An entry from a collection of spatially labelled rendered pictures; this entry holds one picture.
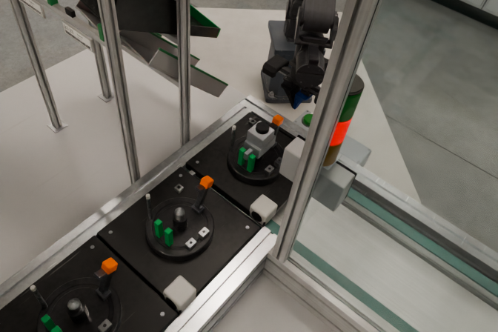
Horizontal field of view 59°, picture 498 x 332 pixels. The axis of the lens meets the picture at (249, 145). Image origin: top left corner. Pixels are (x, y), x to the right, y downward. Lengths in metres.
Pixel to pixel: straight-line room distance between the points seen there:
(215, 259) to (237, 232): 0.08
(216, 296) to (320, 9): 0.59
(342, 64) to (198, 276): 0.53
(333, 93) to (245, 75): 0.90
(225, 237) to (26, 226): 0.47
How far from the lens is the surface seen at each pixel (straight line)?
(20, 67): 2.98
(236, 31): 1.65
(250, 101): 1.22
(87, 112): 1.35
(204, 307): 0.90
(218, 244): 0.93
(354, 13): 0.52
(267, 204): 0.97
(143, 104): 1.35
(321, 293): 0.93
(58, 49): 3.06
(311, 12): 0.90
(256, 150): 0.98
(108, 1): 0.77
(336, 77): 0.57
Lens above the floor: 1.79
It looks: 49 degrees down
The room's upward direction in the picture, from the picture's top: 8 degrees clockwise
